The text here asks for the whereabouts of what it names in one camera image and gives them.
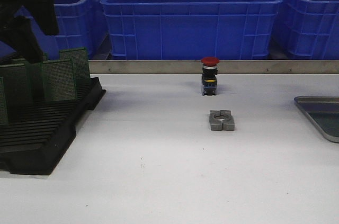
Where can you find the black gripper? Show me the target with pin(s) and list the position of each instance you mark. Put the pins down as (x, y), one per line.
(17, 33)

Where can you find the green perfboard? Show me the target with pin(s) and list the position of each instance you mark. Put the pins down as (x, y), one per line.
(34, 71)
(3, 106)
(58, 80)
(328, 122)
(17, 85)
(79, 59)

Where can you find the green perfboard front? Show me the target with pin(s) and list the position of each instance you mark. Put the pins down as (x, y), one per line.
(328, 122)

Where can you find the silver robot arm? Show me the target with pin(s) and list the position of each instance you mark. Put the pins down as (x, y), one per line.
(16, 31)

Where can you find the black slotted board rack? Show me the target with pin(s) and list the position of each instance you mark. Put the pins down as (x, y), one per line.
(38, 135)

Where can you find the silver metal tray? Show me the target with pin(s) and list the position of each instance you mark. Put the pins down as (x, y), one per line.
(322, 112)

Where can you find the blue plastic crate left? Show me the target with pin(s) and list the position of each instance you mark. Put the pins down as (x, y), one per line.
(81, 24)

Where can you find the blue plastic crate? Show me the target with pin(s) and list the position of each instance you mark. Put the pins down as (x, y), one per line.
(307, 29)
(81, 24)
(190, 29)

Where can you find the blue plastic crate centre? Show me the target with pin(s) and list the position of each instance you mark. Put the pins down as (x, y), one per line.
(190, 29)

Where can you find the red emergency stop button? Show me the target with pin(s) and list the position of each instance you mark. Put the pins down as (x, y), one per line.
(209, 72)

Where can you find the grey metal clamp block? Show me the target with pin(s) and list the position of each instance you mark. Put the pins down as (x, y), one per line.
(221, 120)

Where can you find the blue plastic crate right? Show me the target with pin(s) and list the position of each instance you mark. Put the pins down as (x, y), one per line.
(307, 29)

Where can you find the steel table edge rail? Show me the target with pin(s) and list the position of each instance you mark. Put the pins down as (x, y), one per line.
(224, 67)

